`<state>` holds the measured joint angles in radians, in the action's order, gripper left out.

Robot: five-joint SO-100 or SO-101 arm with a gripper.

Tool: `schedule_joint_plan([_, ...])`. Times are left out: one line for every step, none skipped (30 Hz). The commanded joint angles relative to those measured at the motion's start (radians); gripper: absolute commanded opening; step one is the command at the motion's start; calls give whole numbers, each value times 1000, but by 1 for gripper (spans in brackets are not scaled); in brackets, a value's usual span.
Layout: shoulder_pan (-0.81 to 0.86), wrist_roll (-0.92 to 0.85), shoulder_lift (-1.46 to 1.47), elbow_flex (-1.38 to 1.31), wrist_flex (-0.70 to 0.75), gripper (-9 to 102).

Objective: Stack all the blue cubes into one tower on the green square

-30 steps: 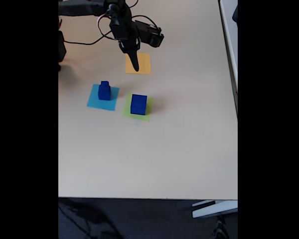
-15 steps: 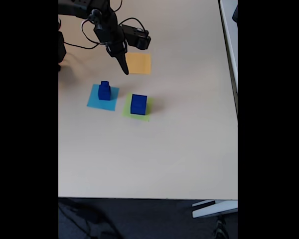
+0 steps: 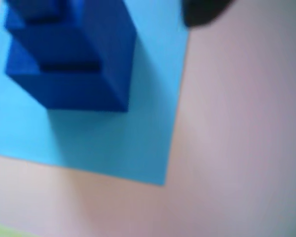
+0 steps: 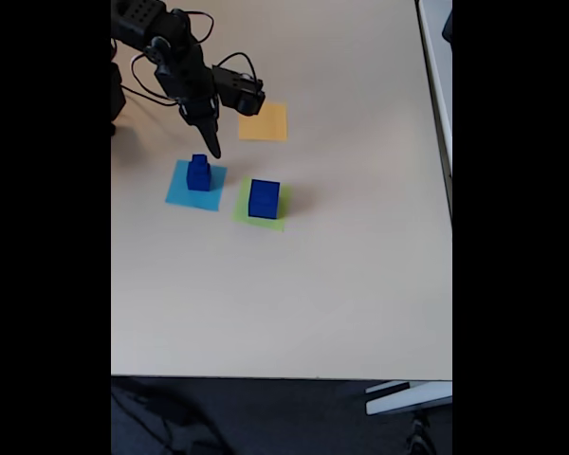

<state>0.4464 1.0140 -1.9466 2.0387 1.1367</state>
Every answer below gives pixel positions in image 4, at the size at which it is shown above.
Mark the small blue cube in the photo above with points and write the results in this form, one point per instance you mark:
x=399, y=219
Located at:
x=199, y=158

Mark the large blue cube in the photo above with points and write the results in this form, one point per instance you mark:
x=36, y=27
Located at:
x=264, y=199

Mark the orange paper square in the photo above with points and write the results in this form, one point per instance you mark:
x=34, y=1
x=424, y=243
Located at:
x=270, y=125

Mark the light blue paper square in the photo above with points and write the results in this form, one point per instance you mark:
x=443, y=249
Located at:
x=180, y=199

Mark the green paper square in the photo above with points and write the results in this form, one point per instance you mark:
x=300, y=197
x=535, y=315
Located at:
x=239, y=213

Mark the mid-small blue cube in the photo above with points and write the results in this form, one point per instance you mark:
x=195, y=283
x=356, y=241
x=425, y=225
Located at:
x=199, y=169

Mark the medium blue cube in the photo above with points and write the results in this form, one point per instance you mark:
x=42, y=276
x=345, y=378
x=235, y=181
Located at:
x=199, y=184

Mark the dark object on adjacent table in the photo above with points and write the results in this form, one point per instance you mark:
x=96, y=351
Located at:
x=448, y=26

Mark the white table foot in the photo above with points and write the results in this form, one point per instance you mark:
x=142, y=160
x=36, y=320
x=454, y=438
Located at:
x=408, y=398

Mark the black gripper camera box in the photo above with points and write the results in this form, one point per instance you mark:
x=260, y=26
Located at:
x=239, y=90

